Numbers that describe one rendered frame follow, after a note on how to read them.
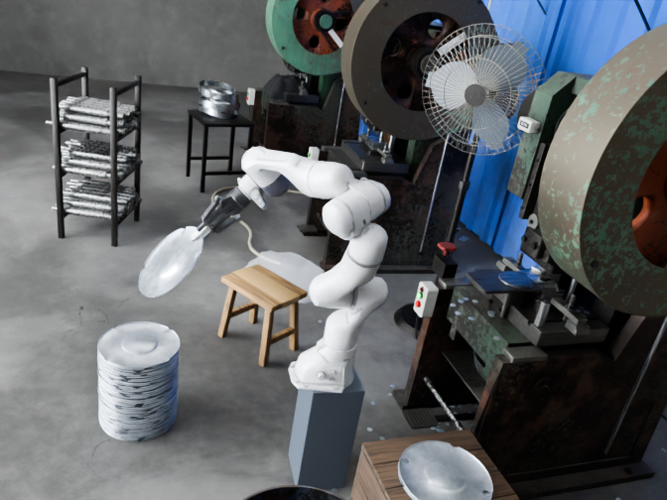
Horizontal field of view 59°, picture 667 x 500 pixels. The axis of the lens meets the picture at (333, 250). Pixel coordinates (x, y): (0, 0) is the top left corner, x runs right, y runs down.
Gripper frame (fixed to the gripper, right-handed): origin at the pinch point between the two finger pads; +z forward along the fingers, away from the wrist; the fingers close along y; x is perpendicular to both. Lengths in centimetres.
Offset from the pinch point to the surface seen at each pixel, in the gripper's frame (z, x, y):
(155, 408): 58, 9, -36
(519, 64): -143, -21, -56
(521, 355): -52, 70, -76
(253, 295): 10, -33, -60
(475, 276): -62, 40, -66
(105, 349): 55, -5, -12
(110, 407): 69, 4, -26
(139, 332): 46, -13, -21
